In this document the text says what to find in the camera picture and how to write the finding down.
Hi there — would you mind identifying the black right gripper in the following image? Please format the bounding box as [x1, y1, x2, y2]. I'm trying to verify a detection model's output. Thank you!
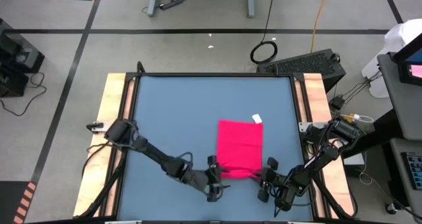
[251, 156, 281, 204]

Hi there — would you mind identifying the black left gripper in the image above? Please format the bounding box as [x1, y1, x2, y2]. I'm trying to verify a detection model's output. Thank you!
[204, 154, 232, 204]

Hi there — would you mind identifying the red towel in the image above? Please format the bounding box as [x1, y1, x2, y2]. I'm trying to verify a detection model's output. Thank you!
[216, 113, 265, 181]

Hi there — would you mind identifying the silver mounting plate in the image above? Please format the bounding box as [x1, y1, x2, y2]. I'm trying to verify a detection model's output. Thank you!
[297, 121, 313, 133]
[86, 121, 107, 134]

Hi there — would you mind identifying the white labelled box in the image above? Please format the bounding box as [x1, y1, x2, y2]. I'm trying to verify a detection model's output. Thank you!
[342, 151, 366, 168]

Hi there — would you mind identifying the light wooden side board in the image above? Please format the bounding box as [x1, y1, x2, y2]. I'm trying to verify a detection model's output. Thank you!
[73, 72, 136, 217]
[294, 72, 356, 218]

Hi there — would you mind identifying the black power adapter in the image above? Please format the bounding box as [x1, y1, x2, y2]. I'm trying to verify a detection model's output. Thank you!
[329, 95, 346, 111]

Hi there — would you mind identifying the black perforated computer case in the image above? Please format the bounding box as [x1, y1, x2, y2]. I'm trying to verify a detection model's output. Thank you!
[256, 48, 347, 94]

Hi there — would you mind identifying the black cart leg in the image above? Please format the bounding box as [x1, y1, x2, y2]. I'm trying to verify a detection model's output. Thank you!
[342, 107, 398, 159]

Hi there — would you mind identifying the black caster wheel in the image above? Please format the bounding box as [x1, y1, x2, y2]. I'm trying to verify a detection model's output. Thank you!
[385, 202, 399, 216]

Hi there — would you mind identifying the grey desk surface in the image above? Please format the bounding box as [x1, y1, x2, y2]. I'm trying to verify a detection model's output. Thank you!
[389, 137, 422, 218]

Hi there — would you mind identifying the black keyboard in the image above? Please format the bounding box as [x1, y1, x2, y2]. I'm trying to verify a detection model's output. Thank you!
[400, 151, 422, 191]

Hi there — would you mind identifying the grey cart top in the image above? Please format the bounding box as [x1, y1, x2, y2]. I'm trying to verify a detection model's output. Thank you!
[377, 52, 422, 142]

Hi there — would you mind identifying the grey desk leg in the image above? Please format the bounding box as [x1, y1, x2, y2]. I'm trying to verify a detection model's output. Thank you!
[146, 0, 162, 18]
[246, 0, 258, 20]

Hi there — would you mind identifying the black power strip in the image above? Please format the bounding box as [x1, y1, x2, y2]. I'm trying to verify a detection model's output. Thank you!
[158, 0, 185, 11]

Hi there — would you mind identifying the black tablet monitor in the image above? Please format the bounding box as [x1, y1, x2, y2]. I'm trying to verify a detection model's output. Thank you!
[391, 32, 422, 87]

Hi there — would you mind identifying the white moulded cover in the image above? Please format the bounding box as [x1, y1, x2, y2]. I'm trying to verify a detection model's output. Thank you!
[361, 18, 422, 99]

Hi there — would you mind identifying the small black equipment case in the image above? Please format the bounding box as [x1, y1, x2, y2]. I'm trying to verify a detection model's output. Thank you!
[0, 64, 30, 98]

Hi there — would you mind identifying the large black equipment case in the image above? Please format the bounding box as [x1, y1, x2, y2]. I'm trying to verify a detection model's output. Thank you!
[0, 18, 46, 74]

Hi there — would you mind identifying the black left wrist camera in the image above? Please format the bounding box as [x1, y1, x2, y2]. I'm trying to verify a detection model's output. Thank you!
[189, 170, 208, 190]

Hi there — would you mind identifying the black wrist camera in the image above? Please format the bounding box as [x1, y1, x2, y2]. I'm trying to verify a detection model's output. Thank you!
[275, 184, 297, 212]
[189, 170, 208, 190]

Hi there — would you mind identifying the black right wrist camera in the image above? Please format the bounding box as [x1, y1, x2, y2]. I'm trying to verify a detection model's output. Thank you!
[275, 184, 297, 212]

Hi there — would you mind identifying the black table frame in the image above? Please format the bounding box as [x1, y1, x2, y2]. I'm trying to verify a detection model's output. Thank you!
[115, 71, 317, 223]

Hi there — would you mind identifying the white and yellow plug cable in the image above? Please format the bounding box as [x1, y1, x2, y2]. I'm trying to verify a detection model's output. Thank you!
[340, 113, 376, 124]

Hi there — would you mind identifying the grey floor cable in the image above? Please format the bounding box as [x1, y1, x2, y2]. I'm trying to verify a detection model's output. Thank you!
[358, 171, 422, 220]

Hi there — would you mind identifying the black hanging cable with coil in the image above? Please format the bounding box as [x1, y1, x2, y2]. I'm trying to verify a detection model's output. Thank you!
[249, 0, 279, 66]

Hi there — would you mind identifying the black cable bundle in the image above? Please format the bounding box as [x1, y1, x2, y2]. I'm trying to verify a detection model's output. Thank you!
[342, 70, 384, 101]

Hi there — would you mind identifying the yellow hanging cable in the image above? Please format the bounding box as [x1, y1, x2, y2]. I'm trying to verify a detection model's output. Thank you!
[310, 0, 332, 53]

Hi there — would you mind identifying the black floor cable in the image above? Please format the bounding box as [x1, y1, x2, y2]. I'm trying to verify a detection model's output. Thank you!
[0, 71, 48, 117]

